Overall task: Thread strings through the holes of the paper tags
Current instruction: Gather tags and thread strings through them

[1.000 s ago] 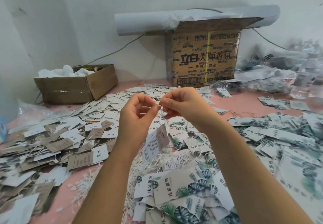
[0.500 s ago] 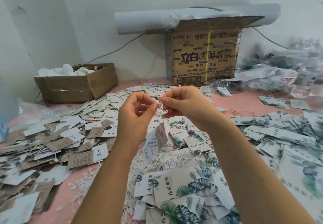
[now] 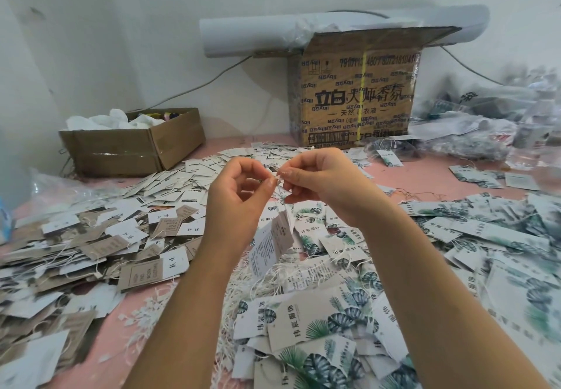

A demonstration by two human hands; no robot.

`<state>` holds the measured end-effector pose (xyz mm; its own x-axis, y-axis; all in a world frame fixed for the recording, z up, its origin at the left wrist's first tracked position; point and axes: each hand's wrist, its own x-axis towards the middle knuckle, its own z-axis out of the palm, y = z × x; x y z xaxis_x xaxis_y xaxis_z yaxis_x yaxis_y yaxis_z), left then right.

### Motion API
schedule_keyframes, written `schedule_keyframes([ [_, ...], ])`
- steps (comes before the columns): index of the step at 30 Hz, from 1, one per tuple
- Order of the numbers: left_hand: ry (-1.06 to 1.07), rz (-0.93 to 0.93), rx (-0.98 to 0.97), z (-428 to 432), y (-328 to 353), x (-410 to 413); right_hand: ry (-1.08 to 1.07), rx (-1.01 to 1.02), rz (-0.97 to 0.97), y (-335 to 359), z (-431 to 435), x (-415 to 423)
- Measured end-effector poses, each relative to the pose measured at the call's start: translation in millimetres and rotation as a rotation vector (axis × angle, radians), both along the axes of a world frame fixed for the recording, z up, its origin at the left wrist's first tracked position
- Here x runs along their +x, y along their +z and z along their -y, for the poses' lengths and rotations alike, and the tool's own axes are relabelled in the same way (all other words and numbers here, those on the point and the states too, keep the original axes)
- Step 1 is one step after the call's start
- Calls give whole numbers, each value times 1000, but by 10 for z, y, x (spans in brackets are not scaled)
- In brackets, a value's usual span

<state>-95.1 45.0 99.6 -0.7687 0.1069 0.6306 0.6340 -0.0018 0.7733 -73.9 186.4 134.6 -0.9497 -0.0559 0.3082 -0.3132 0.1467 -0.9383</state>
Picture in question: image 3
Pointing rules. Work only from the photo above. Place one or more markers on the person's left hand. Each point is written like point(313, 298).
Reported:
point(235, 213)

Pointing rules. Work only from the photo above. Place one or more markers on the person's right hand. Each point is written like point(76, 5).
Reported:
point(337, 183)

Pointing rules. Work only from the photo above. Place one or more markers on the single white leaf print tag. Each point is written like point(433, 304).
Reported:
point(270, 244)

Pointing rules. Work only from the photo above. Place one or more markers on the heap of small tags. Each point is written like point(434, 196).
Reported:
point(188, 174)

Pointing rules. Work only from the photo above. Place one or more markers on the pile of green leaf tags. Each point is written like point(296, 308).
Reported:
point(478, 270)

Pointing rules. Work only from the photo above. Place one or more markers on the pile of brown white tags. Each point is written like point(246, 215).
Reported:
point(79, 270)

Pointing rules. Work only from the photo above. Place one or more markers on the person's right forearm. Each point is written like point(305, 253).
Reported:
point(456, 310)

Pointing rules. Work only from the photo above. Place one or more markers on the person's left forearm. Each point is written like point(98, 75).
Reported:
point(180, 332)

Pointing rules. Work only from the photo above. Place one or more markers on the large printed cardboard box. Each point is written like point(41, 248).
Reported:
point(358, 93)

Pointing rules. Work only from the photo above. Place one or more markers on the small open cardboard box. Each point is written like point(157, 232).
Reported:
point(131, 143)

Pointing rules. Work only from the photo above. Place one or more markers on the white crumpled material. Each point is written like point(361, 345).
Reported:
point(112, 121)

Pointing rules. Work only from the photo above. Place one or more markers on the heap of clear plastic bags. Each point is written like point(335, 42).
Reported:
point(495, 120)

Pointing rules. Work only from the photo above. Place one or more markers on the white roll in plastic wrap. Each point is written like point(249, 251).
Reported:
point(252, 36)

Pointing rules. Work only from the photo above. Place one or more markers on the clear plastic bag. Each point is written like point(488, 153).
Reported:
point(63, 187)

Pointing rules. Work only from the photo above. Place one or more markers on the blue tissue pack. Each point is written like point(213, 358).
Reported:
point(5, 222)

